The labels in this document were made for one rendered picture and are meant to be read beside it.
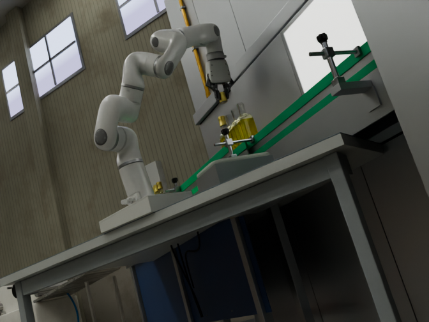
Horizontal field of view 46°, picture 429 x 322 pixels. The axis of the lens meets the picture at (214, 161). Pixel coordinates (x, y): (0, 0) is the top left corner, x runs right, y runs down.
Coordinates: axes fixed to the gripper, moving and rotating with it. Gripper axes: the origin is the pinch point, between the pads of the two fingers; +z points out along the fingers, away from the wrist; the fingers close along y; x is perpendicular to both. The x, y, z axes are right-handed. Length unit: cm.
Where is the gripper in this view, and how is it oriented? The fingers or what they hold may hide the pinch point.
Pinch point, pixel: (221, 94)
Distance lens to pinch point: 219.5
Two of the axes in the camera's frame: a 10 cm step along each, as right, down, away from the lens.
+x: 4.2, -0.8, -9.0
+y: -8.9, 1.4, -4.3
